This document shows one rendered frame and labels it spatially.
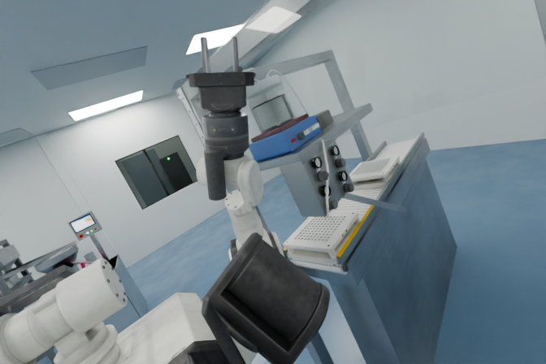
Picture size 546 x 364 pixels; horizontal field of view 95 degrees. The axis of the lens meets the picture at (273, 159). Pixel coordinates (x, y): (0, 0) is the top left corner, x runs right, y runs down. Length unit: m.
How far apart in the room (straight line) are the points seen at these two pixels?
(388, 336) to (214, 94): 1.22
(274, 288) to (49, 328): 0.25
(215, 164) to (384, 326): 1.09
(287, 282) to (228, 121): 0.28
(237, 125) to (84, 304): 0.32
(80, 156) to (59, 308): 5.58
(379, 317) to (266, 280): 0.97
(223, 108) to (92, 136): 5.52
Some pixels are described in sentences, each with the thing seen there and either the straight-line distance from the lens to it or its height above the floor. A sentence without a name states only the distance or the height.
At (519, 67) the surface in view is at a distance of 0.51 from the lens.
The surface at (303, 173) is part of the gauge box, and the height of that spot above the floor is 1.29.
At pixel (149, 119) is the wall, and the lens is 5.99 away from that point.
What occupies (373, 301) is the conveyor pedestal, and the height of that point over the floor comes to 0.64.
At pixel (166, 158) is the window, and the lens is 6.00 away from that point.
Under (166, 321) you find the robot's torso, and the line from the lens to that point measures 0.41.
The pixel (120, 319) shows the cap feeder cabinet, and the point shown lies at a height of 0.27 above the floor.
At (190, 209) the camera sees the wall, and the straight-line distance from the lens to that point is 5.99.
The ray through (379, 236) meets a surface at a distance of 1.21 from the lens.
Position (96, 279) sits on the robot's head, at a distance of 0.37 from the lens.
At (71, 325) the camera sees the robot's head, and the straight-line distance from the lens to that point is 0.38.
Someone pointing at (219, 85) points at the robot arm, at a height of 1.59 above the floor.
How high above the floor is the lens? 1.50
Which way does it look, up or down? 9 degrees down
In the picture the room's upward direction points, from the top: 25 degrees counter-clockwise
